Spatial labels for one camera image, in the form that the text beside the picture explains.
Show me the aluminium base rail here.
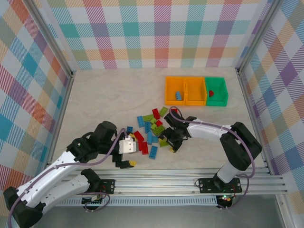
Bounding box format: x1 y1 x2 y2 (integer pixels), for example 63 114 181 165
46 168 289 197

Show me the aluminium side rail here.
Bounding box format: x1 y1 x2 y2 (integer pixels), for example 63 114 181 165
42 70 77 178
236 68 273 175

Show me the green plastic bin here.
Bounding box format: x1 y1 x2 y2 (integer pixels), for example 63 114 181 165
204 76 229 107

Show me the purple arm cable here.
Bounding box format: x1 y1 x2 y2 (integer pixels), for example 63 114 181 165
7 127 128 228
169 106 257 211

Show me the white slotted cable duct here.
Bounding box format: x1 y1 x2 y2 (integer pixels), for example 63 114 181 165
44 198 218 207

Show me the aluminium frame post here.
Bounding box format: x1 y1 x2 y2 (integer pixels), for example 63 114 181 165
28 0 76 78
234 0 283 72

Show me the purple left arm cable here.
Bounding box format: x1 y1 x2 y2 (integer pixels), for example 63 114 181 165
7 127 128 228

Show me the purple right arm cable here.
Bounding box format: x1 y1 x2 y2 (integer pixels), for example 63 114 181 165
169 106 257 211

